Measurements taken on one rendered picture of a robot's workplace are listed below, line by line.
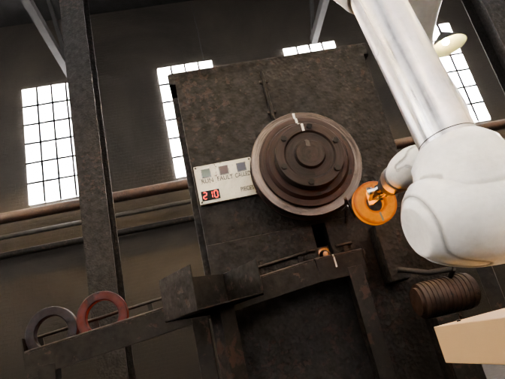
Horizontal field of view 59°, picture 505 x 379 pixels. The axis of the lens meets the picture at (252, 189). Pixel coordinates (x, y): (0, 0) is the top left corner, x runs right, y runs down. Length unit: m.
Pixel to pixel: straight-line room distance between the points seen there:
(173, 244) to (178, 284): 6.64
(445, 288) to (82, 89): 4.34
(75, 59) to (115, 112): 3.84
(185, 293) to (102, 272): 3.11
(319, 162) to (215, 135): 0.54
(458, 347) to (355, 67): 1.71
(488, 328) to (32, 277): 8.12
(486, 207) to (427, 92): 0.23
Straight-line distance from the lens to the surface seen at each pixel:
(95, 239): 4.56
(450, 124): 0.81
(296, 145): 1.84
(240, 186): 1.97
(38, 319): 1.88
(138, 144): 8.81
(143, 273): 8.05
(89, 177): 4.77
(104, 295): 1.81
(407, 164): 1.28
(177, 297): 1.44
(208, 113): 2.15
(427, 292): 1.71
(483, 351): 0.84
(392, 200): 1.65
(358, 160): 1.95
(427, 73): 0.86
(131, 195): 7.66
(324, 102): 2.22
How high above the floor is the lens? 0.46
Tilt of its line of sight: 19 degrees up
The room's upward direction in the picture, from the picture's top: 13 degrees counter-clockwise
